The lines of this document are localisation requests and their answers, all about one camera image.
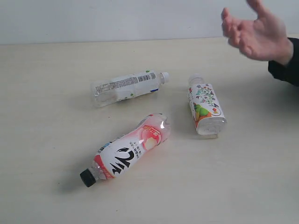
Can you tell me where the pink peach bottle black cap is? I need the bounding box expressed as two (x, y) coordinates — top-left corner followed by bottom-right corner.
(80, 113), (171, 187)

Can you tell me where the person's bare hand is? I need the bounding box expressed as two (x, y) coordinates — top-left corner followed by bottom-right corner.
(221, 0), (294, 65)

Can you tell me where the clear bottle floral fruit label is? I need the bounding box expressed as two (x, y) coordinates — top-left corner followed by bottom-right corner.
(187, 74), (227, 139)

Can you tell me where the clear bottle white barcode label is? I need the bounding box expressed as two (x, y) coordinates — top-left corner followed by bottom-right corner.
(91, 70), (170, 107)

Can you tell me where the person's black sleeve forearm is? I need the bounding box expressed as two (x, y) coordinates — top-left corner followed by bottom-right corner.
(268, 38), (299, 87)

